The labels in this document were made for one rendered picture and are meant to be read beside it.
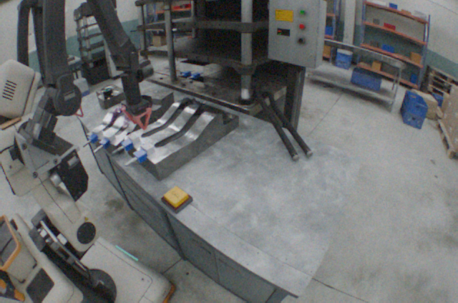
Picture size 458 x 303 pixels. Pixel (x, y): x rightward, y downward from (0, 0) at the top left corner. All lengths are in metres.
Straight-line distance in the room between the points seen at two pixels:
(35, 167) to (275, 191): 0.74
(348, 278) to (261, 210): 1.06
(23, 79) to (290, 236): 0.89
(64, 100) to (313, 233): 0.76
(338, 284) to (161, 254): 1.21
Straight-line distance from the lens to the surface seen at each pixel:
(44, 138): 0.53
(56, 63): 0.54
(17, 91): 0.65
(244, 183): 0.80
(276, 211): 0.73
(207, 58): 1.55
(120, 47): 0.65
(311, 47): 1.21
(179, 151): 0.85
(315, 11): 1.19
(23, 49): 0.96
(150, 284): 1.21
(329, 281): 1.56
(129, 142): 0.92
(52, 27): 0.54
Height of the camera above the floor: 1.38
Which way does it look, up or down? 33 degrees down
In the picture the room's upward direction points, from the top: 1 degrees counter-clockwise
